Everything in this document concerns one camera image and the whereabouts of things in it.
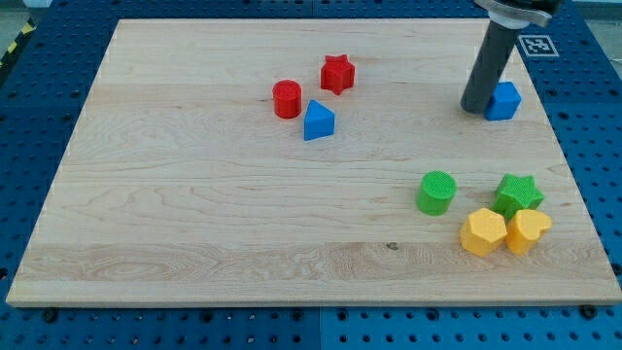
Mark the blue cube block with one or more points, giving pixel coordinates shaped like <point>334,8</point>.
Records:
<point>504,102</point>

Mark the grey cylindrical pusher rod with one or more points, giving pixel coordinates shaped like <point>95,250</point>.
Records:
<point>494,52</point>

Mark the white fiducial marker tag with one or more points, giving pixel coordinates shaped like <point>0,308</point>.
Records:
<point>538,46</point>

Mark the red star block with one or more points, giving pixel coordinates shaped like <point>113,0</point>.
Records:
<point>337,73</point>

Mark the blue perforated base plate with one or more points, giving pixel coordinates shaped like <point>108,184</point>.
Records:
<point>40,103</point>

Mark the blue triangle block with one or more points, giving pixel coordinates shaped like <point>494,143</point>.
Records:
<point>319,121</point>

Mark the wooden board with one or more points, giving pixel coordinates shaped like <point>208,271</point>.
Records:
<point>180,186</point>

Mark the yellow hexagon block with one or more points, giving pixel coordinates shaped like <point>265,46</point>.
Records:
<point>483,232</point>

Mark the robot arm flange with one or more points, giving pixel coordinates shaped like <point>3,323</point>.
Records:
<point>518,14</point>

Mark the green star block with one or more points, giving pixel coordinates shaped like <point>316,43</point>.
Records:
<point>515,193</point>

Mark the red cylinder block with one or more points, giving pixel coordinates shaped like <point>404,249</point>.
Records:
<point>287,99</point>

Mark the green cylinder block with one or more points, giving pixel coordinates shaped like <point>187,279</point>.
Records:
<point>436,192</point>

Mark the yellow heart block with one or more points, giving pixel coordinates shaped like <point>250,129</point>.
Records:
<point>525,229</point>

